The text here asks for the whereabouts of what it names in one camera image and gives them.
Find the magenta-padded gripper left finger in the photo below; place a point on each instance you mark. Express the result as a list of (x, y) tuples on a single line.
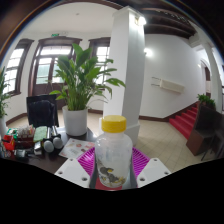
[(74, 170)]

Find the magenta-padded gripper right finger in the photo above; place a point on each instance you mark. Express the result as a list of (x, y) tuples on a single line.
[(151, 170)]

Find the clear bottle with yellow cap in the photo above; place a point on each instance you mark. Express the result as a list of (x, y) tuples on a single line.
[(113, 150)]

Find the printed paper leaflet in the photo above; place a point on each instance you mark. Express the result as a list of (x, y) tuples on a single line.
[(76, 148)]

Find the flat round red coaster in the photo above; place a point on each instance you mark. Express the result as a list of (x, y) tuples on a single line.
[(99, 185)]

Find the grey-headed microphone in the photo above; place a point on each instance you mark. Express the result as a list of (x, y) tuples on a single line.
[(48, 146), (57, 142)]

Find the green notebook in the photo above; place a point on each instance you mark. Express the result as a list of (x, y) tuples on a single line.
[(40, 134)]

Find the flat black device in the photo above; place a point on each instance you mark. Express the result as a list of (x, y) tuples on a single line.
[(20, 153)]

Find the red carpeted stairs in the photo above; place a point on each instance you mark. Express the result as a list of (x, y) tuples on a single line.
[(185, 121)]

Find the black chair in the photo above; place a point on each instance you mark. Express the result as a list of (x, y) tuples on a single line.
[(41, 111)]

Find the dark wooden cabinet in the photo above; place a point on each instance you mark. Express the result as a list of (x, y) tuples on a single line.
[(208, 130)]

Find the red box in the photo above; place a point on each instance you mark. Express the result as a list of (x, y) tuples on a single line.
[(8, 142)]

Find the small green plant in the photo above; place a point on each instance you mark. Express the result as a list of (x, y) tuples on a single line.
[(206, 100)]

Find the dark wooden double door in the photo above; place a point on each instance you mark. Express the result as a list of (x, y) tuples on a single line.
[(43, 66)]

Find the dark-framed window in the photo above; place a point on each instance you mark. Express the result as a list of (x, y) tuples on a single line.
[(15, 66), (101, 53)]

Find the green exit sign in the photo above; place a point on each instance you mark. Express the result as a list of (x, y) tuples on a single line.
[(55, 34)]

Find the white wall radiator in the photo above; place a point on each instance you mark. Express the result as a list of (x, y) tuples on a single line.
[(170, 85)]

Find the round wall lamp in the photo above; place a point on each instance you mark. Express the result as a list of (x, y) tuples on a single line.
[(148, 52)]

